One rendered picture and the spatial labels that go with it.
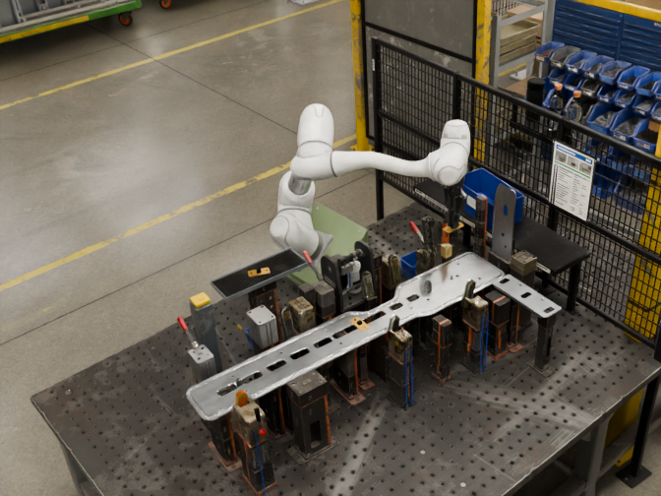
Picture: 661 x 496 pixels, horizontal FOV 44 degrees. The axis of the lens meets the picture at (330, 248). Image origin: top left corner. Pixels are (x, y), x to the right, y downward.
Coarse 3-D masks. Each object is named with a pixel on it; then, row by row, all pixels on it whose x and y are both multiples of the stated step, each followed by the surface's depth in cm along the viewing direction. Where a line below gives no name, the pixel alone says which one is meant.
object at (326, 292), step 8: (320, 288) 324; (328, 288) 323; (320, 296) 322; (328, 296) 322; (320, 304) 324; (328, 304) 324; (320, 312) 326; (328, 312) 326; (320, 320) 330; (328, 320) 330; (320, 344) 339
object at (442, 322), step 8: (440, 320) 317; (448, 320) 317; (440, 328) 316; (448, 328) 315; (440, 336) 318; (448, 336) 318; (440, 344) 321; (448, 344) 319; (440, 352) 324; (448, 352) 324; (440, 360) 326; (448, 360) 327; (440, 368) 327; (448, 368) 328; (432, 376) 333; (440, 376) 330; (448, 376) 331
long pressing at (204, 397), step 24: (456, 264) 345; (480, 264) 344; (408, 288) 333; (432, 288) 332; (456, 288) 331; (480, 288) 331; (360, 312) 322; (384, 312) 322; (408, 312) 320; (432, 312) 320; (312, 336) 312; (360, 336) 310; (264, 360) 302; (288, 360) 301; (312, 360) 301; (216, 384) 293; (264, 384) 292; (216, 408) 283
